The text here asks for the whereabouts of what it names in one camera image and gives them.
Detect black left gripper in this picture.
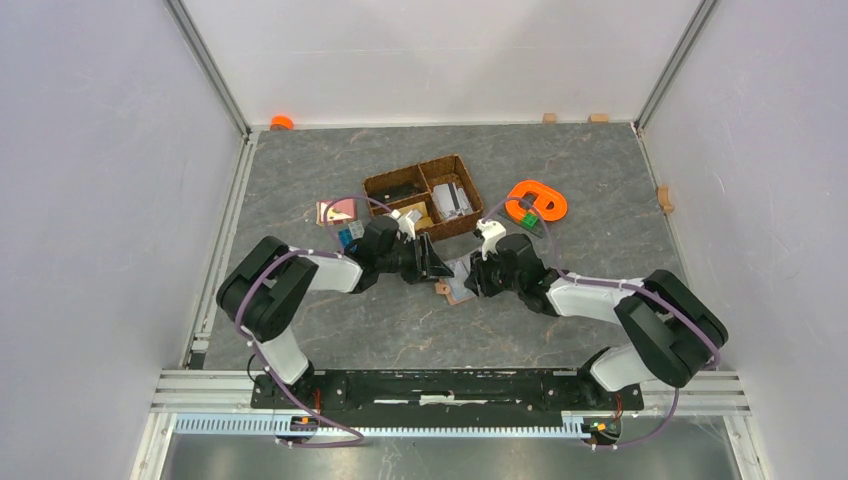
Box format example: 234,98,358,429
377,232,454,285

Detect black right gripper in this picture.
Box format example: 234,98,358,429
463,245,523,298

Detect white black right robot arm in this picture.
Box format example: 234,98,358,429
464,234,729,408

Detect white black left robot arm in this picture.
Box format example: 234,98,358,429
216,211,454,408

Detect gold card front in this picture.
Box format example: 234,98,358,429
397,201,434,232

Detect black cards in basket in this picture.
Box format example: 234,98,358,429
368,183,423,205

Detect green building block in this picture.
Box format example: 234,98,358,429
520,212,539,230

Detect brown woven basket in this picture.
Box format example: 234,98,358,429
363,154,484,241

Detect blue building block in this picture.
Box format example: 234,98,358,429
337,228,354,250

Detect pink tan small box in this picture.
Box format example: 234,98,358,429
316,199,358,226

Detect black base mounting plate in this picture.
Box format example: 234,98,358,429
251,369,645,428

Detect wooden block right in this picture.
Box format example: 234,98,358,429
588,113,610,123

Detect curved wooden piece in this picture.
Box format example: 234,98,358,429
656,185,675,215

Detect orange round cap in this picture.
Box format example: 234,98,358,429
269,115,294,131

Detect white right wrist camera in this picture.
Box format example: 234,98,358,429
475,219,507,260

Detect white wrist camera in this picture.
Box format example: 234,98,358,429
475,219,507,260
389,209,423,243

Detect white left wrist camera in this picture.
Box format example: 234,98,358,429
389,209,423,243

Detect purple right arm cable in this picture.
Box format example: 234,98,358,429
482,195,723,452

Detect orange plastic ring toy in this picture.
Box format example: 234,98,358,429
504,179,569,222

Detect grey cable duct strip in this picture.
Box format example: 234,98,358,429
174,413,590,440

